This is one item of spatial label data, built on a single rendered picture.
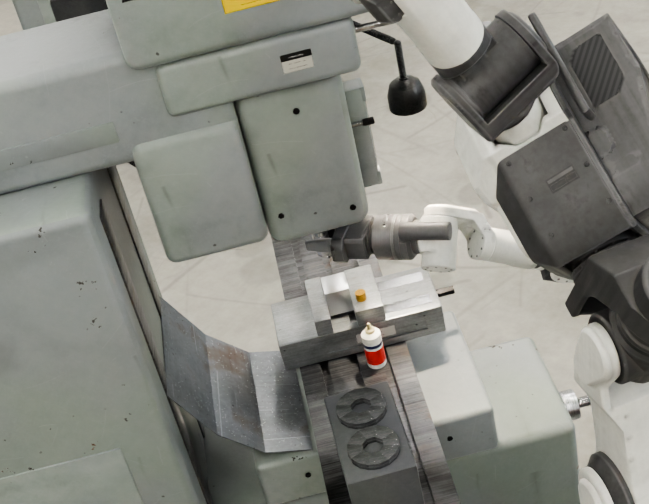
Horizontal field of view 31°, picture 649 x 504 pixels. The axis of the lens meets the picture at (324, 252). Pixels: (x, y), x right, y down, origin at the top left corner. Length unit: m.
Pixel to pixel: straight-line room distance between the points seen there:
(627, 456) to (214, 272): 2.73
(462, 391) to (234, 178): 0.73
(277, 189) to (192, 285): 2.33
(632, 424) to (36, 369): 1.02
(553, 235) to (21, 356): 0.95
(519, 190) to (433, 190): 2.84
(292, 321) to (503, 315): 1.55
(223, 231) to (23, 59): 0.45
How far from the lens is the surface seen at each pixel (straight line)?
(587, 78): 1.78
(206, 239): 2.10
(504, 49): 1.66
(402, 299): 2.48
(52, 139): 2.00
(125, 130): 1.99
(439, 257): 2.17
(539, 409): 2.58
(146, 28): 1.89
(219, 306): 4.25
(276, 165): 2.06
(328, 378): 2.46
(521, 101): 1.68
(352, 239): 2.21
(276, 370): 2.59
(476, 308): 3.98
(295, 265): 2.76
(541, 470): 2.60
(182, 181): 2.04
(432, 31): 1.55
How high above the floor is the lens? 2.54
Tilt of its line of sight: 36 degrees down
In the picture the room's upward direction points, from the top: 14 degrees counter-clockwise
